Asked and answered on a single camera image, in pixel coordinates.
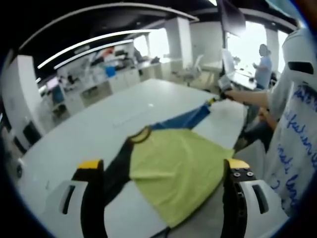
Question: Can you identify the white square pillar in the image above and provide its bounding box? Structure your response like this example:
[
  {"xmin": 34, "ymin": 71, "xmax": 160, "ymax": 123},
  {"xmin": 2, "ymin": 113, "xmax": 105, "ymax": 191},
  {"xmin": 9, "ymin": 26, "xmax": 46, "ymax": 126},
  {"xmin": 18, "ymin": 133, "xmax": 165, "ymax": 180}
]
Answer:
[
  {"xmin": 2, "ymin": 56, "xmax": 47, "ymax": 149},
  {"xmin": 165, "ymin": 17, "xmax": 194, "ymax": 75}
]

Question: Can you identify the white office desk row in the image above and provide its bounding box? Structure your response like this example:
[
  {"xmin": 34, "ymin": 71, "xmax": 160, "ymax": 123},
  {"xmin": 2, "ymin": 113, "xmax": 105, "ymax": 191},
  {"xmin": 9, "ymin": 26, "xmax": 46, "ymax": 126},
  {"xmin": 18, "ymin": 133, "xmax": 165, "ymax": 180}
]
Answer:
[{"xmin": 38, "ymin": 59, "xmax": 164, "ymax": 119}]

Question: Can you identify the person's white printed shirt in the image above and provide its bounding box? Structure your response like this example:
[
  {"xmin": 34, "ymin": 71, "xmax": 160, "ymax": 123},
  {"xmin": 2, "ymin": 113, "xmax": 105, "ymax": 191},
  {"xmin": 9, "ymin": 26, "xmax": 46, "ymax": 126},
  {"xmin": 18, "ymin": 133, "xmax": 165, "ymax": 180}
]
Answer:
[{"xmin": 264, "ymin": 79, "xmax": 317, "ymax": 216}]

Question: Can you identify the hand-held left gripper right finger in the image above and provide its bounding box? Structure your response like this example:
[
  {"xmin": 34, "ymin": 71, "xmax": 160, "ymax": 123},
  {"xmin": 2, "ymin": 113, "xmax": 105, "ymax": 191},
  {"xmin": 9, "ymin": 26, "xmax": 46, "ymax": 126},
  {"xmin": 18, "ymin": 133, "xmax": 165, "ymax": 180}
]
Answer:
[{"xmin": 222, "ymin": 158, "xmax": 289, "ymax": 238}]

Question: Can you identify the white chest device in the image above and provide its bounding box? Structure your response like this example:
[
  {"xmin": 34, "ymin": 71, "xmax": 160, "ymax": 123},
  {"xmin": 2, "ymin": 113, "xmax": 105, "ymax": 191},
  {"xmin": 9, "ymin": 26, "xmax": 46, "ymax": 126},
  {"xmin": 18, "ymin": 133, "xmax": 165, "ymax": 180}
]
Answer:
[{"xmin": 282, "ymin": 28, "xmax": 317, "ymax": 84}]

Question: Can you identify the white office chair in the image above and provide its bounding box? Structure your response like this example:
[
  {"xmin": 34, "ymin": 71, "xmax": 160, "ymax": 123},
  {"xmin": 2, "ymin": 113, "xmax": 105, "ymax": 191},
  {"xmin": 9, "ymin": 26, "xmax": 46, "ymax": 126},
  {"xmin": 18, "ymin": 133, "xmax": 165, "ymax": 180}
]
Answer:
[{"xmin": 184, "ymin": 54, "xmax": 205, "ymax": 83}]

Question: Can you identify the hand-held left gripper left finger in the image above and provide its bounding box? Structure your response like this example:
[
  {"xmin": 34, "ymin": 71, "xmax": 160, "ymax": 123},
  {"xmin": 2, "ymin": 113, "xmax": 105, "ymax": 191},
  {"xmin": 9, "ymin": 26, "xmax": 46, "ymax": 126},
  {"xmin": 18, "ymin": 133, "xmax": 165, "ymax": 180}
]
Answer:
[{"xmin": 47, "ymin": 160, "xmax": 107, "ymax": 238}]

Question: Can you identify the black bin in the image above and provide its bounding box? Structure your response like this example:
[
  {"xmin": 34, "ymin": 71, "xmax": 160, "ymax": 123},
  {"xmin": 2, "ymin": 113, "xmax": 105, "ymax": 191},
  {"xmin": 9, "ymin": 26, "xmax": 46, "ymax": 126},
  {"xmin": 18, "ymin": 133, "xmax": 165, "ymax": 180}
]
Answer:
[{"xmin": 23, "ymin": 122, "xmax": 42, "ymax": 146}]

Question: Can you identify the ceiling light strip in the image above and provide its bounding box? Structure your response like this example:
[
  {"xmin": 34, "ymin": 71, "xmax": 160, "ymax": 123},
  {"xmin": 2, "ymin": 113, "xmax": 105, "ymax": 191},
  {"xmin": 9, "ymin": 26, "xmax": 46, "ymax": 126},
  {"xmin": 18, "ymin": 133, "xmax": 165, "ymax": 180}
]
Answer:
[
  {"xmin": 37, "ymin": 29, "xmax": 152, "ymax": 69},
  {"xmin": 53, "ymin": 41, "xmax": 135, "ymax": 70}
]

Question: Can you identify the yellow blue brown garment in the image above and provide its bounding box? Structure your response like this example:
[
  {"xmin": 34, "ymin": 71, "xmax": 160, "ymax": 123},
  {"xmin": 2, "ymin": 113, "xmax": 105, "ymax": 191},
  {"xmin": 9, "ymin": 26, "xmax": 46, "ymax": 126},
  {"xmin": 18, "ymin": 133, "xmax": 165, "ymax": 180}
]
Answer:
[{"xmin": 103, "ymin": 103, "xmax": 236, "ymax": 229}]

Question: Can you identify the person's right hand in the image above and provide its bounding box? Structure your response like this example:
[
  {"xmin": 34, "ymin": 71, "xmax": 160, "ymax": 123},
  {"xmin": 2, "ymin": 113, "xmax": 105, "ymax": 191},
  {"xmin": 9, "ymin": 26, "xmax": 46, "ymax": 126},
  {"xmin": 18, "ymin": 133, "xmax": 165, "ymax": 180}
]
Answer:
[{"xmin": 222, "ymin": 90, "xmax": 236, "ymax": 102}]

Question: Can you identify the black hanging screen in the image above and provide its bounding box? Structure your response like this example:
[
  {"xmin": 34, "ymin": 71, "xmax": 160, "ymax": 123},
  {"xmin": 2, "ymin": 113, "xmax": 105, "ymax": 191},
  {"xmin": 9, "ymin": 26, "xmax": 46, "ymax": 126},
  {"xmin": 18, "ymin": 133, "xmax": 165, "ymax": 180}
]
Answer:
[{"xmin": 217, "ymin": 0, "xmax": 246, "ymax": 38}]

